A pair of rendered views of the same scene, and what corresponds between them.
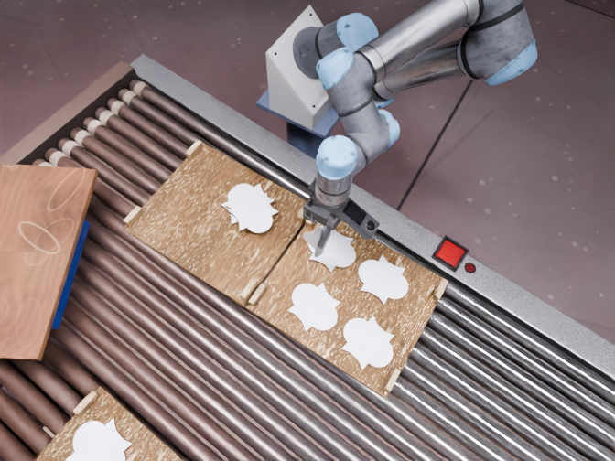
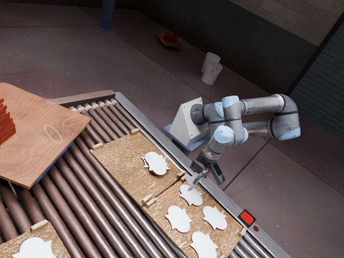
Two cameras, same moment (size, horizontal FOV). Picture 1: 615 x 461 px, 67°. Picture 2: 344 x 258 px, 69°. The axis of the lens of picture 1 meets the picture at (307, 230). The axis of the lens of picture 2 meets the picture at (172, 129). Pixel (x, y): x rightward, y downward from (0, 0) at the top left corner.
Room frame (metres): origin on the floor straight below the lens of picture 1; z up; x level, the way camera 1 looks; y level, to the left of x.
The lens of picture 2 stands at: (-0.37, 0.21, 1.92)
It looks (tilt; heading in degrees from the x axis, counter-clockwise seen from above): 36 degrees down; 357
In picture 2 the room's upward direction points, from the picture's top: 24 degrees clockwise
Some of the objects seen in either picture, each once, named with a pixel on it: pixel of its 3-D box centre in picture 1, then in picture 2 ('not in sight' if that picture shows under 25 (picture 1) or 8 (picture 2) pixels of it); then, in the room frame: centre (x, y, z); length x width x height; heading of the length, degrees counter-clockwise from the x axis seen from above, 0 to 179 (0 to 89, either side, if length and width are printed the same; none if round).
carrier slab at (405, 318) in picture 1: (349, 294); (195, 220); (0.38, -0.12, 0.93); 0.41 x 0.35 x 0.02; 60
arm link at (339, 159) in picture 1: (337, 165); (221, 139); (0.52, -0.05, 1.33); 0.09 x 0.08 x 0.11; 135
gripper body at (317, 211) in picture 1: (327, 203); (204, 163); (0.52, -0.04, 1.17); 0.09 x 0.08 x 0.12; 60
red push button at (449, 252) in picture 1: (449, 253); (246, 218); (0.52, -0.40, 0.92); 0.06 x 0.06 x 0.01; 56
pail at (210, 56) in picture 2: not in sight; (210, 64); (4.67, -0.23, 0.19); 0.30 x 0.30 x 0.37
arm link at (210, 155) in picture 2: (331, 187); (212, 152); (0.51, -0.05, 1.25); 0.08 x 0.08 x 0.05
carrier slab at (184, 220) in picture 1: (221, 218); (138, 163); (0.59, 0.25, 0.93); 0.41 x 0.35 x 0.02; 60
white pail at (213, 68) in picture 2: not in sight; (211, 72); (4.25, -0.29, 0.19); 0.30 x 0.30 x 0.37
